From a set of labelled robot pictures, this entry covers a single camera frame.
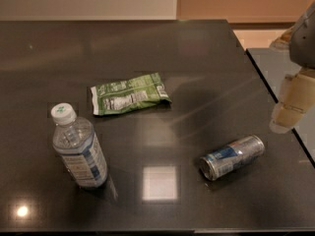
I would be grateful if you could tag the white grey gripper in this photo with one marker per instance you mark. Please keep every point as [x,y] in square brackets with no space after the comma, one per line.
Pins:
[304,41]

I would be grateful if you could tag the silver blue redbull can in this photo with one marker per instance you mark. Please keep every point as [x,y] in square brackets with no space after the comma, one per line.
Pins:
[231,157]

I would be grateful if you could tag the green snack bag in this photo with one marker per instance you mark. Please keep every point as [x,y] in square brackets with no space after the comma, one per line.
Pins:
[129,95]

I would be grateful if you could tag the clear plastic water bottle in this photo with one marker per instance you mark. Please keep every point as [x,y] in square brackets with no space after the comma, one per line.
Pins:
[77,144]

